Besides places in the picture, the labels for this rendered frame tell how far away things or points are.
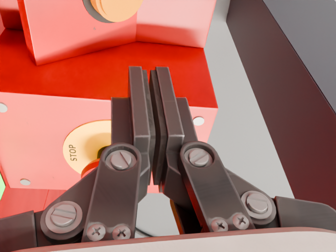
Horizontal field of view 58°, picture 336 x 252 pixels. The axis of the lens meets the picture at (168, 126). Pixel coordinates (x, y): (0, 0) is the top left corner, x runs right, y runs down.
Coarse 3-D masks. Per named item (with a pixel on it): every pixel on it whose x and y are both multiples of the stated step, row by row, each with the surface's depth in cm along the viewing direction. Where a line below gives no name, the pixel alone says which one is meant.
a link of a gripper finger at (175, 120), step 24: (168, 72) 12; (168, 96) 11; (168, 120) 10; (192, 120) 11; (168, 144) 10; (168, 168) 10; (168, 192) 10; (240, 192) 9; (264, 192) 9; (264, 216) 9
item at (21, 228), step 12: (12, 216) 8; (24, 216) 8; (36, 216) 8; (0, 228) 8; (12, 228) 8; (24, 228) 8; (36, 228) 8; (0, 240) 8; (12, 240) 8; (24, 240) 8; (36, 240) 8
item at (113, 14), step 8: (96, 0) 19; (104, 0) 19; (112, 0) 20; (120, 0) 20; (128, 0) 20; (136, 0) 21; (96, 8) 20; (104, 8) 20; (112, 8) 20; (120, 8) 20; (128, 8) 21; (136, 8) 21; (104, 16) 20; (112, 16) 20; (120, 16) 21; (128, 16) 21
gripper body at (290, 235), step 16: (112, 240) 7; (128, 240) 7; (144, 240) 7; (160, 240) 7; (176, 240) 7; (192, 240) 7; (208, 240) 7; (224, 240) 7; (240, 240) 7; (256, 240) 7; (272, 240) 7; (288, 240) 7; (304, 240) 7; (320, 240) 7
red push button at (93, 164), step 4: (100, 148) 22; (104, 148) 22; (100, 152) 22; (92, 160) 21; (96, 160) 20; (88, 164) 20; (92, 164) 20; (96, 164) 20; (84, 168) 20; (88, 168) 20; (92, 168) 20; (84, 172) 20; (88, 172) 20
